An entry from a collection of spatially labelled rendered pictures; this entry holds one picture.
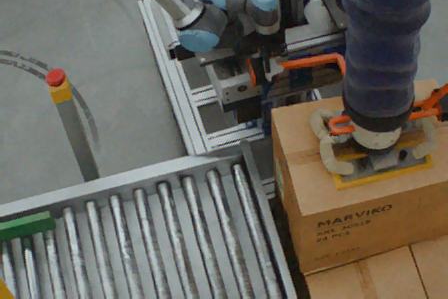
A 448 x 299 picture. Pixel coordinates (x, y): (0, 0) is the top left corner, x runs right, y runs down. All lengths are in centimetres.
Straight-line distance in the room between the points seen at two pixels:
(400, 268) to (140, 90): 171
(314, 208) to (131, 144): 151
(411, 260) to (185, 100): 132
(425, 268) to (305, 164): 62
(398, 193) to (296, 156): 35
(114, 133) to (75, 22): 79
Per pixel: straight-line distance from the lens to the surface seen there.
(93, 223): 304
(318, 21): 298
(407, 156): 262
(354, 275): 288
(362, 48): 219
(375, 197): 256
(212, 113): 365
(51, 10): 454
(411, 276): 289
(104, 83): 411
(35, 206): 308
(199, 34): 254
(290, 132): 268
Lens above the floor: 315
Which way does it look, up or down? 58 degrees down
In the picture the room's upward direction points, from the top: 12 degrees counter-clockwise
